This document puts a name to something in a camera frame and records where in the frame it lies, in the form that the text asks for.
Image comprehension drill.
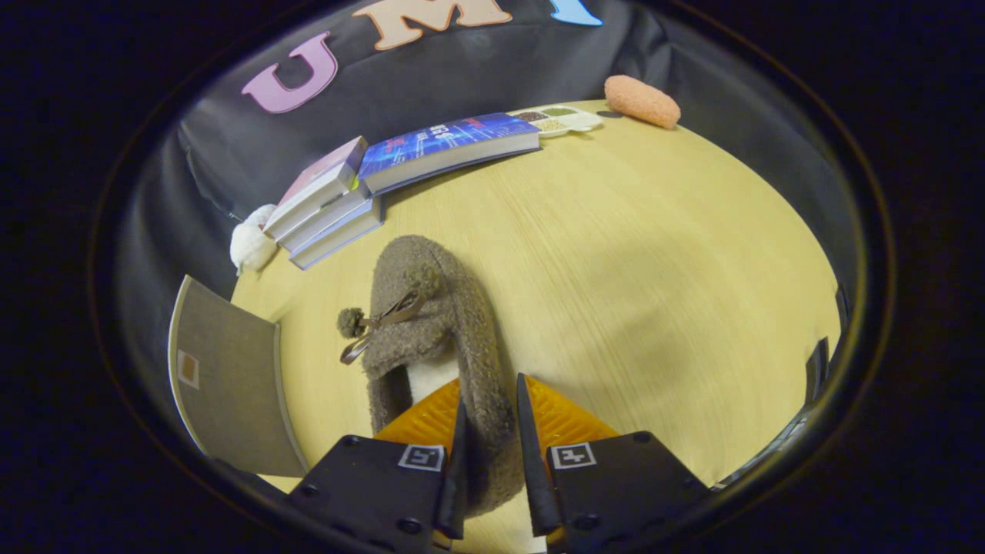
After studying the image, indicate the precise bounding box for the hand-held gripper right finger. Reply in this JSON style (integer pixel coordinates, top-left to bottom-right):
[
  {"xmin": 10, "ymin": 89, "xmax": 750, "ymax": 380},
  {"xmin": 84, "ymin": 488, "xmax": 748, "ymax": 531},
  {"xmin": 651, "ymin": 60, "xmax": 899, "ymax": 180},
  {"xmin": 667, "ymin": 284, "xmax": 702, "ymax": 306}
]
[{"xmin": 514, "ymin": 373, "xmax": 713, "ymax": 554}]

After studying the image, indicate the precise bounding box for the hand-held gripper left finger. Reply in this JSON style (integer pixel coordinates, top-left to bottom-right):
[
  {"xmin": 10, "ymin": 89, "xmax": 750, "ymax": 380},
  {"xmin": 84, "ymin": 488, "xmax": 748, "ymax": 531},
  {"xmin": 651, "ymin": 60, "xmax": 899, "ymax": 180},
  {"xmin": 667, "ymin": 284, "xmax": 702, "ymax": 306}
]
[{"xmin": 289, "ymin": 377, "xmax": 469, "ymax": 554}]

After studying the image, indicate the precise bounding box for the brown fuzzy slipper shoe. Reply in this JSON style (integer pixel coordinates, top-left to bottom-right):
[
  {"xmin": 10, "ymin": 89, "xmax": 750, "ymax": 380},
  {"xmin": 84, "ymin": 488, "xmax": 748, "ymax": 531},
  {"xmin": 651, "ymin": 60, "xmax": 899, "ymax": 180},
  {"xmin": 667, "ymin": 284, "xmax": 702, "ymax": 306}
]
[{"xmin": 337, "ymin": 235, "xmax": 528, "ymax": 518}]

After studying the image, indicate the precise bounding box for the grey storage box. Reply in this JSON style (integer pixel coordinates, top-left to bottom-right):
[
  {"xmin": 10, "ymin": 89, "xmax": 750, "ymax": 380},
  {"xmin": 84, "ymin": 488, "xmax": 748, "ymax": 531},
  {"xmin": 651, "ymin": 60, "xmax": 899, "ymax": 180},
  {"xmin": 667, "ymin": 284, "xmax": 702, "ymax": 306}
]
[{"xmin": 168, "ymin": 275, "xmax": 310, "ymax": 478}]

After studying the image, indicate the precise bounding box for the light blue paperback book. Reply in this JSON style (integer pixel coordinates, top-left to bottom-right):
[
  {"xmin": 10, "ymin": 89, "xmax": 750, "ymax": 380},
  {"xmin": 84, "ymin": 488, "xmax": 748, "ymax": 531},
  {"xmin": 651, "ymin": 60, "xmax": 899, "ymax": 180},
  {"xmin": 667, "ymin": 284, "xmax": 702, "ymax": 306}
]
[{"xmin": 289, "ymin": 202, "xmax": 383, "ymax": 270}]

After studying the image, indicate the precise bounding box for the white paperback book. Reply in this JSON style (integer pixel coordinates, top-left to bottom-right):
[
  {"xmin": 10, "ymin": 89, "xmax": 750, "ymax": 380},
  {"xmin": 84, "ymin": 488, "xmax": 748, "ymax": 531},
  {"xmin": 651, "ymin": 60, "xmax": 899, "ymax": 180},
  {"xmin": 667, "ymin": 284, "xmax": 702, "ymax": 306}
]
[{"xmin": 277, "ymin": 185, "xmax": 372, "ymax": 253}]

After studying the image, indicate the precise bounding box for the white fluffy plush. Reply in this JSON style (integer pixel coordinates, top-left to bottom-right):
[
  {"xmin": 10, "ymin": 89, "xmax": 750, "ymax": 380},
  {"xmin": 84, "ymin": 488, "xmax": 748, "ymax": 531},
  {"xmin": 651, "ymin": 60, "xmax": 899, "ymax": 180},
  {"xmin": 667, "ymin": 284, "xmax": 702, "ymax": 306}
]
[{"xmin": 229, "ymin": 204, "xmax": 279, "ymax": 275}]

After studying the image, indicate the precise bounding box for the pink cover book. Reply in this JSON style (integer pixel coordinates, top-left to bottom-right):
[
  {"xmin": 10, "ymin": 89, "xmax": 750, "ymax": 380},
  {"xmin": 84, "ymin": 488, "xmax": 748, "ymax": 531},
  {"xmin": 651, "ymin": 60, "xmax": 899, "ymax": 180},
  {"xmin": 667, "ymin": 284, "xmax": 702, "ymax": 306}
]
[{"xmin": 264, "ymin": 136, "xmax": 369, "ymax": 241}]

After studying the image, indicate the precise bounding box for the blue cover book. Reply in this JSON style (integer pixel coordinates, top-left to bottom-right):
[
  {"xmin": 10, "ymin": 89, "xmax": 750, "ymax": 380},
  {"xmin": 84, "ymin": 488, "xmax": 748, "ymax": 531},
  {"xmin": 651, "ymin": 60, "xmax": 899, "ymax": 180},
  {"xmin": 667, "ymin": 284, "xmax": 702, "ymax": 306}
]
[{"xmin": 358, "ymin": 112, "xmax": 542, "ymax": 197}]

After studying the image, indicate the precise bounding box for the white compartment seed tray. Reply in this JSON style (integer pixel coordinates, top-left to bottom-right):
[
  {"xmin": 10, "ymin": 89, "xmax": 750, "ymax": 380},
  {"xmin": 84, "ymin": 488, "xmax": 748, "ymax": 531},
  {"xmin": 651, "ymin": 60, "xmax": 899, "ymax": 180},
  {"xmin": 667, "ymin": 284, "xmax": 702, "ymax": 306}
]
[{"xmin": 509, "ymin": 104, "xmax": 605, "ymax": 139}]

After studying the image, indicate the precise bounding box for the orange fuzzy sponge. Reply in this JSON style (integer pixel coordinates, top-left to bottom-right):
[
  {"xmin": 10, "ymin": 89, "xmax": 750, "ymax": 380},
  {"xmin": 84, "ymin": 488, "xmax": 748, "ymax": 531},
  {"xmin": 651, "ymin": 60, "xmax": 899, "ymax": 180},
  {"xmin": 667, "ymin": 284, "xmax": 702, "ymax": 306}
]
[{"xmin": 604, "ymin": 75, "xmax": 682, "ymax": 129}]

